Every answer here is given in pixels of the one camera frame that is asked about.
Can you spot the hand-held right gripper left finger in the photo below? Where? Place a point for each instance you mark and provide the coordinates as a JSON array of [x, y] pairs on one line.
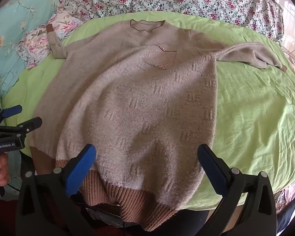
[[81, 167]]

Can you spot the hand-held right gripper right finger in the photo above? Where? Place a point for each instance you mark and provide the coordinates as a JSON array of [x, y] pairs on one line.
[[211, 169]]

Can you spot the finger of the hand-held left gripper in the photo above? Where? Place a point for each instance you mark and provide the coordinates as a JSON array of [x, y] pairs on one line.
[[30, 124], [12, 111]]

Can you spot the grey-brown towel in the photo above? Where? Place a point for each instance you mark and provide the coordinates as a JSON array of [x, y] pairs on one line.
[[137, 103]]

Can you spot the person's left hand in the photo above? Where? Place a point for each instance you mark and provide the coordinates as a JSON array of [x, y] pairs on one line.
[[2, 174]]

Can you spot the person's dark pants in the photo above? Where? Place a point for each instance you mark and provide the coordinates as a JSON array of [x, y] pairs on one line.
[[194, 221]]

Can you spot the floral ruffled pillow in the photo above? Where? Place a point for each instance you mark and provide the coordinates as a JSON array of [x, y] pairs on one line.
[[36, 41]]

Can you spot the light green bed sheet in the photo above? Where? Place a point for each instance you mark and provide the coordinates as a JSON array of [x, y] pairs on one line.
[[248, 103]]

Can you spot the teal floral blanket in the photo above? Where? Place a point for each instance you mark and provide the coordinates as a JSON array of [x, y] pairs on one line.
[[12, 17]]

